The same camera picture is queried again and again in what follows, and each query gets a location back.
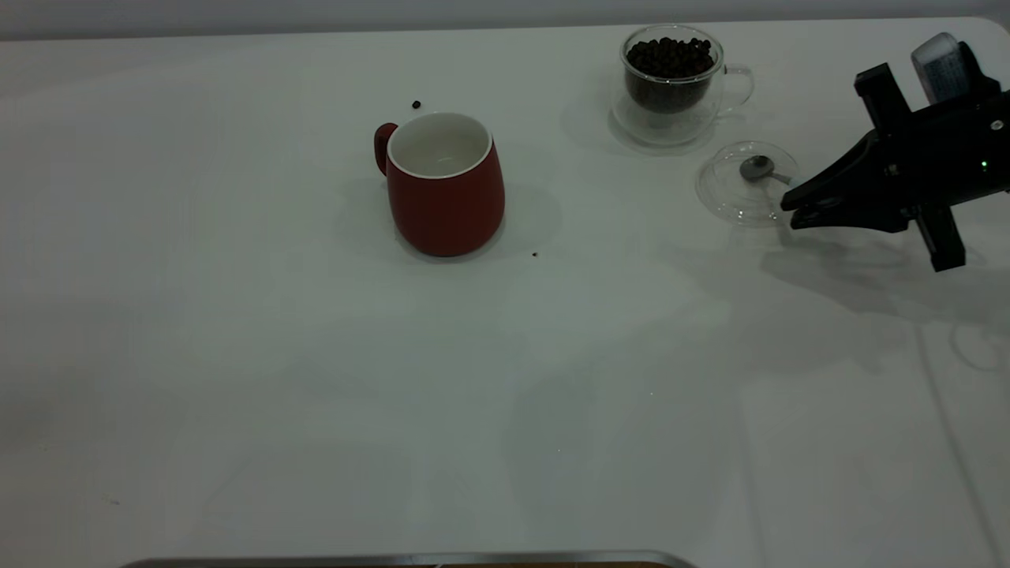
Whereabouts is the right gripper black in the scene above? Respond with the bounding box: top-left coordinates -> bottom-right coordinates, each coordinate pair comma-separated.
781,43 -> 1010,273

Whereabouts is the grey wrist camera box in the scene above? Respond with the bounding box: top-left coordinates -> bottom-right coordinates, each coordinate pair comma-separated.
911,32 -> 979,105

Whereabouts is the red ceramic mug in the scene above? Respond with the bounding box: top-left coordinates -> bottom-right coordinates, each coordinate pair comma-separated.
373,111 -> 507,259

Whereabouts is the coffee beans pile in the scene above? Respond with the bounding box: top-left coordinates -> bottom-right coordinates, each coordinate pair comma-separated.
626,36 -> 714,114

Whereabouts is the clear glass cup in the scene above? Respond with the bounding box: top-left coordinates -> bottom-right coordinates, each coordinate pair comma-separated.
612,24 -> 756,151

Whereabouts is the clear glass saucer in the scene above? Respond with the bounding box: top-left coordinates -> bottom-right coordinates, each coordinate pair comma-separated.
695,140 -> 802,230

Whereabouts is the silver metal bar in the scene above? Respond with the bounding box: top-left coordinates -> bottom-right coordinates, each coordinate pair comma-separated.
118,550 -> 699,568

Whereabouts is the spoon with pale blue handle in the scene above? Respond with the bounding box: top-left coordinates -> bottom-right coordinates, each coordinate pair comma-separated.
739,156 -> 795,189

